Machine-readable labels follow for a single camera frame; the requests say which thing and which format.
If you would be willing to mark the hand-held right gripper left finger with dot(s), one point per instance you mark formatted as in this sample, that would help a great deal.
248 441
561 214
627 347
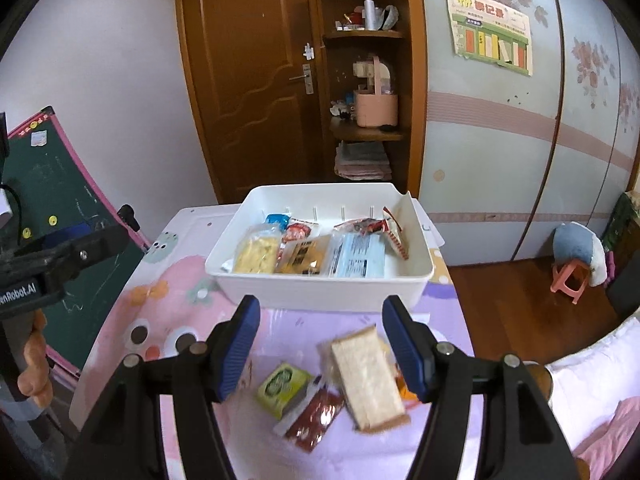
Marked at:
237 350

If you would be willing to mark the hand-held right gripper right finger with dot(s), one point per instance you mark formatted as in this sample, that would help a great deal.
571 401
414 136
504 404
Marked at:
407 350

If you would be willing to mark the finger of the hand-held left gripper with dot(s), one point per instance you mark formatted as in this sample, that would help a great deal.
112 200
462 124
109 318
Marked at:
85 255
72 234

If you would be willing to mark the sandwich bread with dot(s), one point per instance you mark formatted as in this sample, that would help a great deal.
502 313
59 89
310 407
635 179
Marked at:
365 380

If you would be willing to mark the clear bag yellow puffs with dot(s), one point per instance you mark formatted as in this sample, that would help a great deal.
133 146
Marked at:
257 255

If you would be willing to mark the white plastic storage bin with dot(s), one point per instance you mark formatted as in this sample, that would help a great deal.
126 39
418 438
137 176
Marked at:
320 295

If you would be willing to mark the large clear bag blue label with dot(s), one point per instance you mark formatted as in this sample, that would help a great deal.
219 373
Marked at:
357 257

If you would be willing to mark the clear biscuit packet dark label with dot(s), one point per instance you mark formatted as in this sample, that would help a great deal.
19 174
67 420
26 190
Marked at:
302 255

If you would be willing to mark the red white label packet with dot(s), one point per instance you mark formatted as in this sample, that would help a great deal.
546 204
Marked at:
395 235

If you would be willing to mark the red dark snack packet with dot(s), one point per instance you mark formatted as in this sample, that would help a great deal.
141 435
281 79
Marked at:
360 225

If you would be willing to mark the white red snack packet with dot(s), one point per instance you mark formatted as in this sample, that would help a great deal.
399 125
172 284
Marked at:
300 231

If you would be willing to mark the blue snack packet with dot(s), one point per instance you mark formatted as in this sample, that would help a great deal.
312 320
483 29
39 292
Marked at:
277 220

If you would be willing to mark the person's left hand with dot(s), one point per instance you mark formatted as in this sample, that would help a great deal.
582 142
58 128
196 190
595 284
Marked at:
35 360

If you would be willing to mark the green yellow snack packet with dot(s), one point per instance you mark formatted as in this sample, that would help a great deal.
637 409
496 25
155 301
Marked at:
282 385

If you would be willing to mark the black easel knob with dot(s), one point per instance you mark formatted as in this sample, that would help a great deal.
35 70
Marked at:
129 216

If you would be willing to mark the pink cartoon tablecloth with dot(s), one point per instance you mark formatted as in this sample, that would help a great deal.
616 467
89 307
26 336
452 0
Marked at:
165 310

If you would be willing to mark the red sauce packet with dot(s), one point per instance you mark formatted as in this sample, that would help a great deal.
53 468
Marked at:
315 420

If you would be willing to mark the brown round knob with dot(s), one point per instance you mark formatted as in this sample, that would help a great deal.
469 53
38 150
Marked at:
542 380

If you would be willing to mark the pink plastic stool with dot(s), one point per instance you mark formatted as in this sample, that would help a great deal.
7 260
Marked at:
567 280

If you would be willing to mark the white pillow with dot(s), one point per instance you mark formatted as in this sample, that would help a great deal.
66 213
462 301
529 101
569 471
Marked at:
590 360

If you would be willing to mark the folded towels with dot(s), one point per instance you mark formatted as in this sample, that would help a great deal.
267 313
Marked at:
362 162

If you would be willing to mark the blue white plush toy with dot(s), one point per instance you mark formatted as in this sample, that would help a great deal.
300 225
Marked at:
575 245

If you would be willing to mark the floral sliding wardrobe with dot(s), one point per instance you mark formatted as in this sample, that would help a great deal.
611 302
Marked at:
490 160

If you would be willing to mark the brown wooden door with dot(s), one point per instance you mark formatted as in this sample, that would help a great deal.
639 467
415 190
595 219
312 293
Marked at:
240 85

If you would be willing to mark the pink blanket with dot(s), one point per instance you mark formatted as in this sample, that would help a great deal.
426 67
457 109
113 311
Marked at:
615 440

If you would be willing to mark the pink basket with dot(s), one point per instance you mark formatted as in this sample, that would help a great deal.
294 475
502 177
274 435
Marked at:
375 107

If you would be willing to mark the small toy figures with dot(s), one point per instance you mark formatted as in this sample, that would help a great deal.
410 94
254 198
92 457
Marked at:
341 107

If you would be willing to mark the wooden corner shelf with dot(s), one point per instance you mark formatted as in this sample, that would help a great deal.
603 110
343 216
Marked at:
412 85

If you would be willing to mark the white door hook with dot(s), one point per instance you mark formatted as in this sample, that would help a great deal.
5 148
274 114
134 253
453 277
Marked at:
309 51

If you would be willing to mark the green chalkboard pink frame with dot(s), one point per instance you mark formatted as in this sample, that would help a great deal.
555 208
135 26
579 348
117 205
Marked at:
65 185

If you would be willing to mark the wall poster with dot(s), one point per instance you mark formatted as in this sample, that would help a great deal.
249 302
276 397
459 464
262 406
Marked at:
490 30

